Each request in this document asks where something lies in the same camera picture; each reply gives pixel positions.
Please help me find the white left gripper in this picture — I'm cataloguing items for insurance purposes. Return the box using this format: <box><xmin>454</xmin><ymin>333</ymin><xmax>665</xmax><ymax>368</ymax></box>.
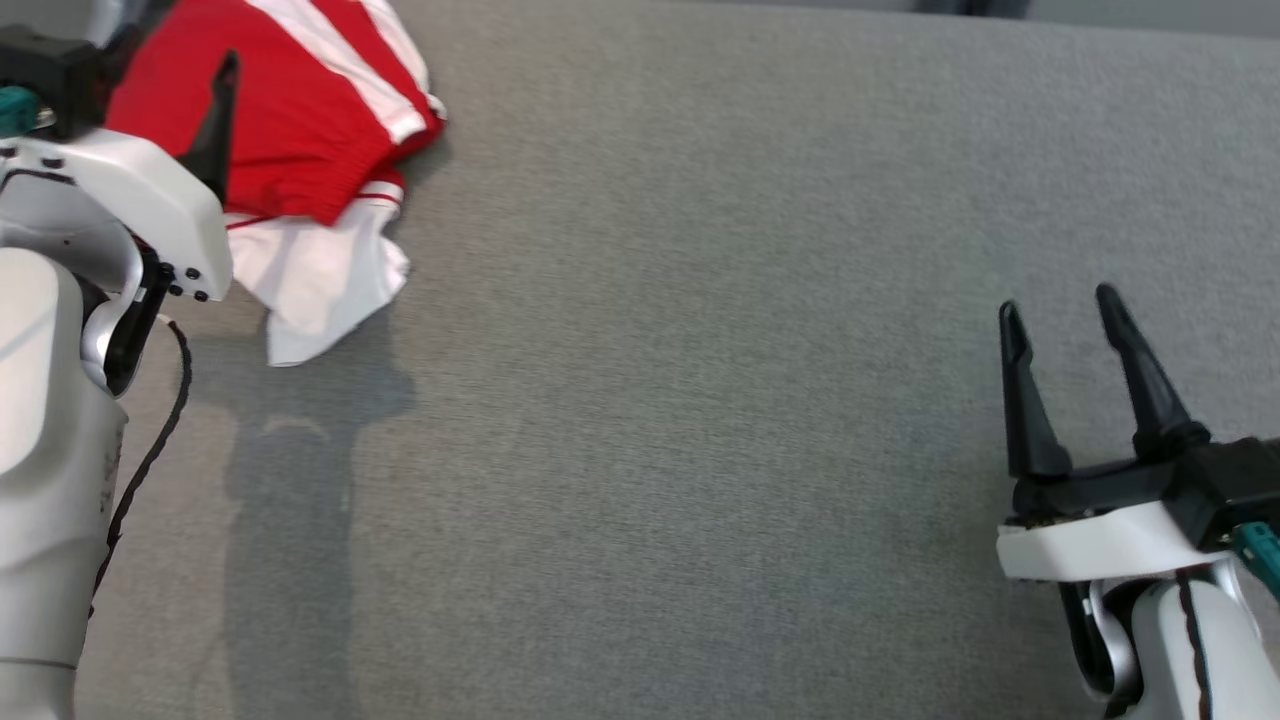
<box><xmin>0</xmin><ymin>50</ymin><xmax>242</xmax><ymax>304</ymax></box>

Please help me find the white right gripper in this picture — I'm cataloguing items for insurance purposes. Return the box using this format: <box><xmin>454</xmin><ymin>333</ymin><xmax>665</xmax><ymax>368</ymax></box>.
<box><xmin>996</xmin><ymin>284</ymin><xmax>1242</xmax><ymax>584</ymax></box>

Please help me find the red number 23 jersey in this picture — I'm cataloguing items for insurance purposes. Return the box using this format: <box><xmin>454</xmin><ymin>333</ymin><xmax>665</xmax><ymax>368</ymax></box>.
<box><xmin>105</xmin><ymin>0</ymin><xmax>448</xmax><ymax>368</ymax></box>

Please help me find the teal left camera connector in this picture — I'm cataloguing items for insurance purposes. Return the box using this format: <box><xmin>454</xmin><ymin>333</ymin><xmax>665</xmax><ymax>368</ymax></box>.
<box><xmin>0</xmin><ymin>85</ymin><xmax>43</xmax><ymax>137</ymax></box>

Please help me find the teal camera connector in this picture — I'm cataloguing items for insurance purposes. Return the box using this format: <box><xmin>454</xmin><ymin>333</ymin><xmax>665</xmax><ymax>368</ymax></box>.
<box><xmin>0</xmin><ymin>85</ymin><xmax>43</xmax><ymax>137</ymax></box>
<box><xmin>1232</xmin><ymin>522</ymin><xmax>1280</xmax><ymax>601</ymax></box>

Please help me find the teal right camera connector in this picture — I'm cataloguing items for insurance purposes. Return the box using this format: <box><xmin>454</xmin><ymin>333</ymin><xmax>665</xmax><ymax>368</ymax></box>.
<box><xmin>1232</xmin><ymin>522</ymin><xmax>1280</xmax><ymax>601</ymax></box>

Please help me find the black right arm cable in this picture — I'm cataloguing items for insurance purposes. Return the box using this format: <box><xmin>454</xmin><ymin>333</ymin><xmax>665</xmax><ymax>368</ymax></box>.
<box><xmin>1175</xmin><ymin>570</ymin><xmax>1216</xmax><ymax>720</ymax></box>

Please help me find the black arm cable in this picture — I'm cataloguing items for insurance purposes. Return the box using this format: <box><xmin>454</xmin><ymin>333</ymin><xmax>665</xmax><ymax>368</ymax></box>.
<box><xmin>1175</xmin><ymin>570</ymin><xmax>1216</xmax><ymax>720</ymax></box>
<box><xmin>90</xmin><ymin>318</ymin><xmax>193</xmax><ymax>616</ymax></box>

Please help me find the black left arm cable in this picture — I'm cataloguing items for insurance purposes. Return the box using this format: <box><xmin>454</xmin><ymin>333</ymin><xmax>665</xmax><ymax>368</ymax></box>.
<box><xmin>90</xmin><ymin>318</ymin><xmax>193</xmax><ymax>616</ymax></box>

